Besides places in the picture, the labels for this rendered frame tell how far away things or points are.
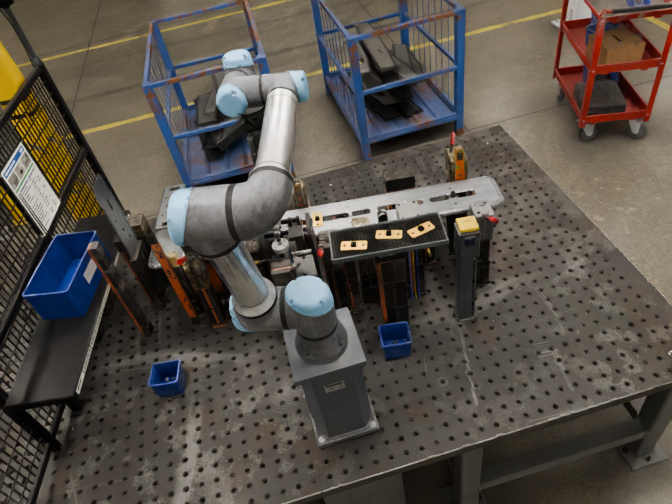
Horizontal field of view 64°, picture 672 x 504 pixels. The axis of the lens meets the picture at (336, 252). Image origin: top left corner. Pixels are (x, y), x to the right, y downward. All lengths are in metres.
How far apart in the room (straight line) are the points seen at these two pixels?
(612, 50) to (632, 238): 1.20
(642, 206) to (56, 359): 3.23
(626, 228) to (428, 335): 1.86
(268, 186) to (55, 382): 1.10
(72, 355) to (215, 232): 1.00
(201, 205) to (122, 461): 1.20
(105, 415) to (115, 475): 0.25
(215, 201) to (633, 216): 2.98
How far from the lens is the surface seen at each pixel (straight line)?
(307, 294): 1.36
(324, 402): 1.63
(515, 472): 2.30
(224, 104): 1.35
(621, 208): 3.72
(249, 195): 1.04
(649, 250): 3.48
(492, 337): 2.03
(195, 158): 4.31
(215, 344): 2.17
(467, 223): 1.75
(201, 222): 1.06
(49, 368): 1.96
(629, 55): 4.03
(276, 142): 1.16
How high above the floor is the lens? 2.33
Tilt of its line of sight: 44 degrees down
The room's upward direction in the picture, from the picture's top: 12 degrees counter-clockwise
